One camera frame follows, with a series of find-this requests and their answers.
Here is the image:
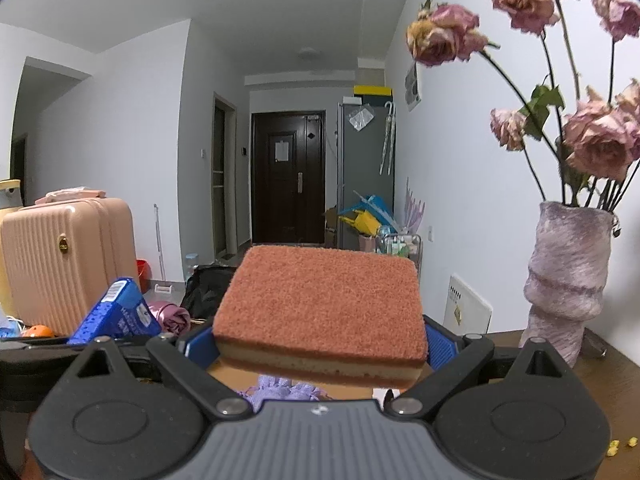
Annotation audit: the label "pink cloth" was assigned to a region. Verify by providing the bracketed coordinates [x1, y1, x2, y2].
[34, 187, 107, 206]

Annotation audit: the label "pink textured vase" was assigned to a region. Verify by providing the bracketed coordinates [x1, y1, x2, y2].
[520, 201, 615, 368]

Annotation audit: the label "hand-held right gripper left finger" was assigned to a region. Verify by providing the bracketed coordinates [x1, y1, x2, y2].
[67, 324, 253, 420]

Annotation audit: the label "clear plastic bag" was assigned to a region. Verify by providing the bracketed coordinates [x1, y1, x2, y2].
[348, 106, 375, 132]

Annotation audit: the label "pink satin scrunchie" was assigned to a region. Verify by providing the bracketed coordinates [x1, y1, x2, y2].
[149, 301, 192, 335]

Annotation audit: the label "metal cart with bottles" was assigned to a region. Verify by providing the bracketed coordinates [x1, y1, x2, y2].
[377, 227, 433, 261]

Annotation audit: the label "yellow black box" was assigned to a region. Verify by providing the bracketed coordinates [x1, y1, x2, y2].
[354, 85, 393, 106]

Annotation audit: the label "orange cardboard box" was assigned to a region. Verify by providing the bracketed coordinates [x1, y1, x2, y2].
[206, 359, 398, 407]

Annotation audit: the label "white wall breaker panel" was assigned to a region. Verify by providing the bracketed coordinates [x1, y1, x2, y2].
[404, 61, 424, 112]

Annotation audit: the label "grey refrigerator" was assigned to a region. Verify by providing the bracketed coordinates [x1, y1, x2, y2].
[337, 101, 396, 251]

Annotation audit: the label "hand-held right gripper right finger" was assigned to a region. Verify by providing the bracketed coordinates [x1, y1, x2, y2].
[386, 317, 576, 420]

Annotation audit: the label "purple wall decoration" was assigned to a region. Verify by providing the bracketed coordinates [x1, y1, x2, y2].
[404, 177, 426, 233]

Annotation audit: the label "white mop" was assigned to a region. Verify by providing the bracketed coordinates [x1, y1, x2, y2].
[152, 203, 173, 295]

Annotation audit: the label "black bag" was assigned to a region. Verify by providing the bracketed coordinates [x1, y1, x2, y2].
[181, 264, 240, 320]

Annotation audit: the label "blue tissue pack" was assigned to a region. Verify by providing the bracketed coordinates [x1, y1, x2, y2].
[67, 277, 162, 346]

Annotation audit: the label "yellow bottle grey lid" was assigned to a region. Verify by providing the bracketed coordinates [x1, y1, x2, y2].
[0, 179, 23, 211]

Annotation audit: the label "clear folded umbrella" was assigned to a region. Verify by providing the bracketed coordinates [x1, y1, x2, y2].
[380, 101, 397, 176]

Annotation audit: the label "bunch of dried pink roses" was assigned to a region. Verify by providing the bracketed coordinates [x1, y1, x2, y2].
[406, 0, 640, 211]

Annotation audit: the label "pink ribbed suitcase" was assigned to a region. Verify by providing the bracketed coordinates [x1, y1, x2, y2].
[0, 197, 138, 336]

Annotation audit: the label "dark wooden door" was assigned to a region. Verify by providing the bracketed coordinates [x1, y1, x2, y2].
[251, 111, 327, 246]

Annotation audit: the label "orange brown scrub sponge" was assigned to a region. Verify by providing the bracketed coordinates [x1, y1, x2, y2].
[212, 245, 428, 391]

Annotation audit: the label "side door frame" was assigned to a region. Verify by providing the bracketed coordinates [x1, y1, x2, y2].
[212, 91, 237, 261]

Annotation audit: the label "scattered yellow flower bits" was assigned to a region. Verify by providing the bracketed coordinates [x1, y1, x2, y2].
[606, 437, 638, 457]

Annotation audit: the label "blue yellow clutter pile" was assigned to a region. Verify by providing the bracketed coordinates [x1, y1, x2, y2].
[339, 191, 401, 236]

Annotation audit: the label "blue plush doll purple dress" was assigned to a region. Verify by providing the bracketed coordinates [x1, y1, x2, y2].
[239, 375, 328, 402]

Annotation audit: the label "brown cardboard carton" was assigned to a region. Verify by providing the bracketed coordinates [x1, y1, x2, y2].
[324, 207, 341, 248]

